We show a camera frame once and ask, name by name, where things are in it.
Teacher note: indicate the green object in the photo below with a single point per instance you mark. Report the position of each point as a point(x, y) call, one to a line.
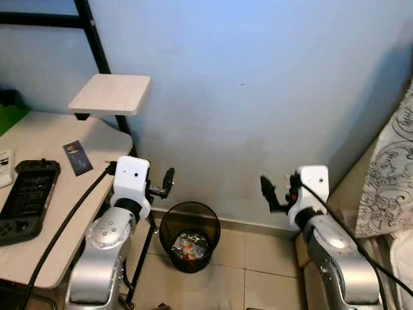
point(10, 119)

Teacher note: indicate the black handheld game console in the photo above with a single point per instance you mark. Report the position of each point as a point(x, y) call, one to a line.
point(29, 194)

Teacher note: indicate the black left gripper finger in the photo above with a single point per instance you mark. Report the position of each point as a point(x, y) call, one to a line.
point(170, 177)

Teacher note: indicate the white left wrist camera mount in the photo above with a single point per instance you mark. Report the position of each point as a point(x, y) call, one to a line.
point(131, 177)

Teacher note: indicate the small black object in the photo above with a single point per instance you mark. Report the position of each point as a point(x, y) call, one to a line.
point(8, 98)

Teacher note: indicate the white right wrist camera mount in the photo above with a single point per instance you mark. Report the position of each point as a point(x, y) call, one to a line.
point(313, 181)

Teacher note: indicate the dark printed card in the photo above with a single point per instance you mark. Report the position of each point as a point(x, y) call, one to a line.
point(77, 158)

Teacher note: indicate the white remote control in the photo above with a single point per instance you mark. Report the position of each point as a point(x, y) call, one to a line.
point(5, 169)

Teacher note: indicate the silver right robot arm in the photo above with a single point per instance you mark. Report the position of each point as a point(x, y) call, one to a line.
point(332, 242)

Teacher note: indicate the crumpled wrapper trash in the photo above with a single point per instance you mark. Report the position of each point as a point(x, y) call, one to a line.
point(190, 247)

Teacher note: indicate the white swirl patterned sheet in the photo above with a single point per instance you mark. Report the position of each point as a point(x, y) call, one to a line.
point(387, 174)

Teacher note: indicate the light wooden shelf board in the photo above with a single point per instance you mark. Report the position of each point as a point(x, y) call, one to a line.
point(110, 93)

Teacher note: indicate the black mesh waste bin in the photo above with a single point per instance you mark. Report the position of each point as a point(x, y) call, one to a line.
point(210, 226)

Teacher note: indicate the black metal rack frame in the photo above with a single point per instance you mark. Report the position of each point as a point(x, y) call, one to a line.
point(90, 32)

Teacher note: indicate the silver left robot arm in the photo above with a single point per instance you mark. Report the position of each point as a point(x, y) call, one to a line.
point(106, 236)

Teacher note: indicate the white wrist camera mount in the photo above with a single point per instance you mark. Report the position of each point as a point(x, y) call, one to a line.
point(313, 181)
point(131, 177)

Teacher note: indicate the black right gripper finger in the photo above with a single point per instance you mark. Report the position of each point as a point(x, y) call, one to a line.
point(268, 190)

